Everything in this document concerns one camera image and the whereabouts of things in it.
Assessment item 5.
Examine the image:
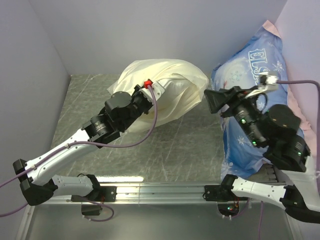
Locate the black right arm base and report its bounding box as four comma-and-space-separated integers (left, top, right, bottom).
202, 174, 250, 221

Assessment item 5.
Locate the purple camera cable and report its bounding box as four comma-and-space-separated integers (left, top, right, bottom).
257, 79, 320, 240
0, 84, 159, 223

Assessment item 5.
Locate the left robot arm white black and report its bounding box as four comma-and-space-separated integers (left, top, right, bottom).
13, 80, 159, 206

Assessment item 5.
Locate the aluminium mounting rail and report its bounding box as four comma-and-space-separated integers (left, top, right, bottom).
17, 182, 294, 240

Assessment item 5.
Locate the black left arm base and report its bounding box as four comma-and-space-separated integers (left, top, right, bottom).
70, 186, 117, 221

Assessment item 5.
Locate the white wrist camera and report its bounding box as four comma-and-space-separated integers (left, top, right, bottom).
141, 79, 165, 100
245, 71, 280, 99

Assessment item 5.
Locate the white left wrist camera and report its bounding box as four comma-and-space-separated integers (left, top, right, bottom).
141, 79, 165, 100

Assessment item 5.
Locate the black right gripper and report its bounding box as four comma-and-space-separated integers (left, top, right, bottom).
200, 83, 262, 145

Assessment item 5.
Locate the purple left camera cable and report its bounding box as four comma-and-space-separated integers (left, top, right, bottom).
0, 84, 159, 223

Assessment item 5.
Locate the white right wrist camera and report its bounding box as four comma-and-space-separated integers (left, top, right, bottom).
245, 71, 280, 99

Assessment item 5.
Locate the blue Elsa pillow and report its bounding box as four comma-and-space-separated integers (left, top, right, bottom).
210, 19, 320, 180

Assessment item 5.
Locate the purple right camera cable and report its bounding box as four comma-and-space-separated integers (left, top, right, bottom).
257, 79, 320, 240

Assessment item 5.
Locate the cream pillowcase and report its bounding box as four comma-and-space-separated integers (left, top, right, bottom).
108, 59, 209, 126

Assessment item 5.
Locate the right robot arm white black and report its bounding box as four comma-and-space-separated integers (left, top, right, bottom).
203, 86, 320, 224

